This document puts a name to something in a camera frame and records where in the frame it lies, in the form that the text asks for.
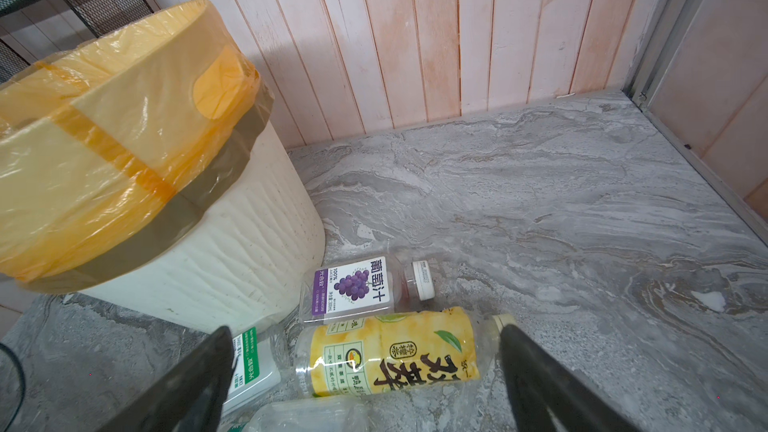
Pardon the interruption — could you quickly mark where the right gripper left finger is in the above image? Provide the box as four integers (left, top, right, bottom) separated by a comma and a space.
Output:
101, 326, 234, 431

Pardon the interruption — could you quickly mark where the green lime label bottle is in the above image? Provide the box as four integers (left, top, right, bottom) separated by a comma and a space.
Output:
222, 327, 282, 415

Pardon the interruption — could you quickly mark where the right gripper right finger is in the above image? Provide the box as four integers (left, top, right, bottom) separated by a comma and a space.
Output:
499, 324, 638, 431

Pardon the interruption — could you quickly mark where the yellow label tea bottle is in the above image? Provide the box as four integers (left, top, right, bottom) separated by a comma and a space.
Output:
294, 307, 516, 397

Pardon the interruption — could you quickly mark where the purple grape juice bottle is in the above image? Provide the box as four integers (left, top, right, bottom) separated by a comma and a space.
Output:
299, 254, 436, 326

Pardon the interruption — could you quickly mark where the white bin with yellow bag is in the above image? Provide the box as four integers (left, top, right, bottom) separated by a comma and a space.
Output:
1, 0, 325, 332

